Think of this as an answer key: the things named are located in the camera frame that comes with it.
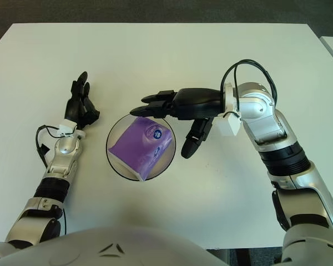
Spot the black table leg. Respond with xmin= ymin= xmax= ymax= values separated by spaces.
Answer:
xmin=227 ymin=248 xmax=249 ymax=266

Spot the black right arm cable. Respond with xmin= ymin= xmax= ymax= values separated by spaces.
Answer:
xmin=221 ymin=59 xmax=278 ymax=117

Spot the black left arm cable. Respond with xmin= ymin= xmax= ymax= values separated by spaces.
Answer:
xmin=35 ymin=125 xmax=63 ymax=168

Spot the grey robot torso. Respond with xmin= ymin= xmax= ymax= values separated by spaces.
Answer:
xmin=0 ymin=226 xmax=223 ymax=266

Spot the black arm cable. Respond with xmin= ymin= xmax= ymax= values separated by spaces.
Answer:
xmin=221 ymin=59 xmax=278 ymax=117
xmin=35 ymin=125 xmax=63 ymax=168

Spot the white plate with black rim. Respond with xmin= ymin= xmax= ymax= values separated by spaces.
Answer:
xmin=105 ymin=115 xmax=176 ymax=181

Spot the purple tissue paper pack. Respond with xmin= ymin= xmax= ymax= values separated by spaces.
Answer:
xmin=107 ymin=116 xmax=173 ymax=182

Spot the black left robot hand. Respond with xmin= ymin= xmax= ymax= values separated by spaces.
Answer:
xmin=64 ymin=71 xmax=101 ymax=130

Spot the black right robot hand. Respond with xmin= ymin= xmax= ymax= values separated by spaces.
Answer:
xmin=129 ymin=88 xmax=224 ymax=159

